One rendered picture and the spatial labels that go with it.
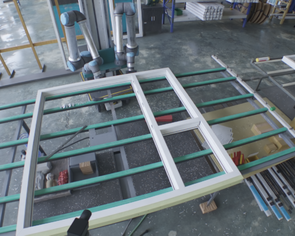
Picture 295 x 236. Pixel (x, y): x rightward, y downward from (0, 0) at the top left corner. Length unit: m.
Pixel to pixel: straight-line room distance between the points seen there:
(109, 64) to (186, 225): 2.28
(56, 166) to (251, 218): 2.08
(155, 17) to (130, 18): 3.21
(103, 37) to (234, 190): 2.58
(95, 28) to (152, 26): 3.13
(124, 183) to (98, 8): 2.09
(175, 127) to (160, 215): 1.02
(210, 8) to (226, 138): 4.53
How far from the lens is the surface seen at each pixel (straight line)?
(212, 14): 6.09
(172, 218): 2.22
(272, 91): 3.00
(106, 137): 1.65
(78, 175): 1.82
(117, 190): 1.68
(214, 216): 2.32
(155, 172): 1.74
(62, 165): 1.93
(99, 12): 2.74
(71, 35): 2.37
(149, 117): 1.67
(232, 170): 1.48
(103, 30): 2.81
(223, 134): 2.06
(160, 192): 1.36
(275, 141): 2.18
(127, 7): 2.43
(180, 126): 1.64
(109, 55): 2.87
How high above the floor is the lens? 2.12
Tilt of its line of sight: 46 degrees down
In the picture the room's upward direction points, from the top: straight up
